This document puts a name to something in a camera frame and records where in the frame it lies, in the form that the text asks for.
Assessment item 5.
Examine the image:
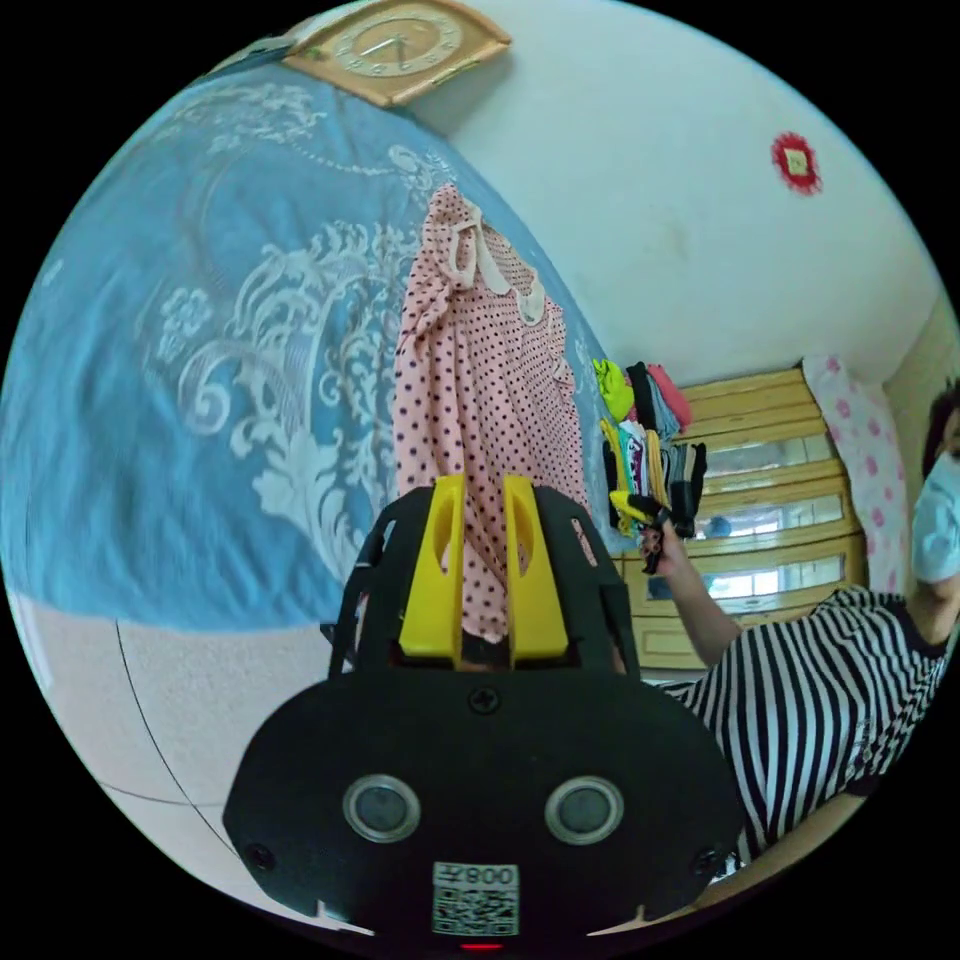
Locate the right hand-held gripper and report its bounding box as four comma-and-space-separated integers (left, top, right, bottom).
609, 489, 678, 577

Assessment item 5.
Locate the wooden wall clock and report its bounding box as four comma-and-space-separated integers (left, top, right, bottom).
282, 0, 514, 109

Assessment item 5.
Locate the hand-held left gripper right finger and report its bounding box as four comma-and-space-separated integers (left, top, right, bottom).
502, 473, 568, 670

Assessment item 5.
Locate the pink spotted short sleeve shirt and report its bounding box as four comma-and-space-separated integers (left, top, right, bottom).
392, 182, 595, 646

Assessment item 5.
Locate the red round wall ornament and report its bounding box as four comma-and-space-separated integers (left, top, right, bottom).
770, 130, 825, 197

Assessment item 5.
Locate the person's right hand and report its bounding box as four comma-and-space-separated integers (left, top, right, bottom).
649, 523, 690, 577

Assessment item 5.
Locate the person's body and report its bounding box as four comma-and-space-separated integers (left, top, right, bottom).
658, 380, 960, 873

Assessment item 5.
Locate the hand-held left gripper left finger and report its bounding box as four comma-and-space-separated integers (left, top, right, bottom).
398, 473, 467, 670

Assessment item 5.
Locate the bed with blue patterned sheet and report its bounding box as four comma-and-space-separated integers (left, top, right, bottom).
0, 65, 633, 633

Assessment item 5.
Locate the person's right forearm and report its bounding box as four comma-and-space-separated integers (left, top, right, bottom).
662, 548, 748, 670

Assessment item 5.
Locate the pink flowered curtain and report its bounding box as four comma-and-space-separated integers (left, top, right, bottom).
800, 354, 910, 595

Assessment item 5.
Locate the pile of clothes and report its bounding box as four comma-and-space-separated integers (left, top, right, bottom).
591, 357, 711, 538

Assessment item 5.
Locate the yellow wooden cupboard with glass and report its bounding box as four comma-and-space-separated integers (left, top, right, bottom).
608, 365, 873, 670

